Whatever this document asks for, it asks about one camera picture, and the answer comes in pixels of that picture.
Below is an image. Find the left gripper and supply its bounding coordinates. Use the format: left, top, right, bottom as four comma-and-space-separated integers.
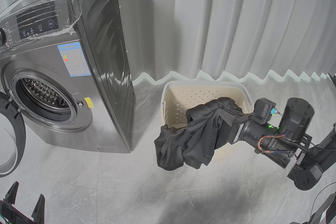
0, 181, 46, 224

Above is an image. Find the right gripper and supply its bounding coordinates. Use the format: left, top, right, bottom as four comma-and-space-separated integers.
221, 108, 279, 149

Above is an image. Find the heap of dark clothes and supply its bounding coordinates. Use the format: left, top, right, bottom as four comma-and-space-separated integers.
154, 97, 244, 172

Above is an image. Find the cream laundry basket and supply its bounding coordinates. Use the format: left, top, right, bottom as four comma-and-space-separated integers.
160, 80, 255, 163

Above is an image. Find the washing machine door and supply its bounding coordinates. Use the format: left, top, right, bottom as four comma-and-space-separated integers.
0, 91, 27, 178

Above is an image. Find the grey washing machine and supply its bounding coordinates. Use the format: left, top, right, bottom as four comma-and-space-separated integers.
0, 0, 136, 154

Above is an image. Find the white curtain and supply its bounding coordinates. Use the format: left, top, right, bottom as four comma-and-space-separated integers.
0, 0, 336, 82

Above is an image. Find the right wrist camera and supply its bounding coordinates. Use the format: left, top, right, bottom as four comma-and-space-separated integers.
252, 98, 278, 125

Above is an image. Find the black cable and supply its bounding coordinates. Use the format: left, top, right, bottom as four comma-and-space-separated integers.
312, 186, 333, 224

